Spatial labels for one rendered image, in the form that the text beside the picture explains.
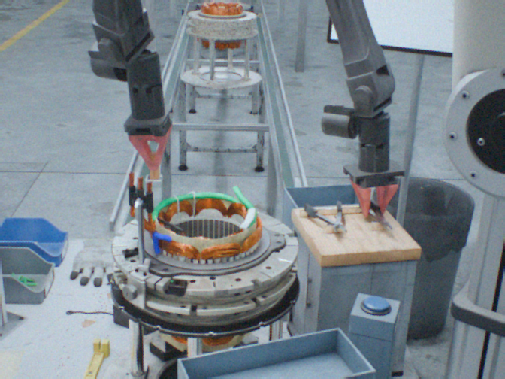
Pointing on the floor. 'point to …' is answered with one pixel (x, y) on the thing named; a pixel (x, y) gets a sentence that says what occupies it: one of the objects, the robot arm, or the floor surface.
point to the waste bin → (433, 286)
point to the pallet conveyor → (278, 150)
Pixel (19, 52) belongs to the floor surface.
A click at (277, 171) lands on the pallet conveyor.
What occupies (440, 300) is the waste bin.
